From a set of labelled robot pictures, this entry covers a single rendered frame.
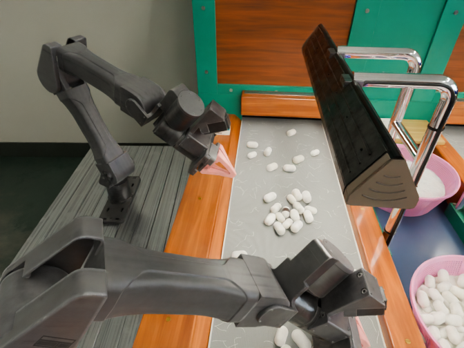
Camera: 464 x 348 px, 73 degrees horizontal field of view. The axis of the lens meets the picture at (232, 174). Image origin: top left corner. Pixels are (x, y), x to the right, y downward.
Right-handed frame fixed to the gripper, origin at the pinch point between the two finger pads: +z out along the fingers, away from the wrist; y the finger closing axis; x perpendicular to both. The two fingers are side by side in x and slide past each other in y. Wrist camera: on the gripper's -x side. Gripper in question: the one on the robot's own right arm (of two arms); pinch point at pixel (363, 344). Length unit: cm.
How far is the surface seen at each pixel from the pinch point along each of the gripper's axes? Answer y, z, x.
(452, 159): 56, 29, -26
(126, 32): 158, -80, 55
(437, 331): 4.1, 11.4, -8.0
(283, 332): 0.6, -10.1, 8.4
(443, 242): 31.3, 27.5, -12.7
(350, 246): 22.1, 3.1, -0.5
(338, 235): 25.4, 1.6, 0.8
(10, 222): 86, -70, 159
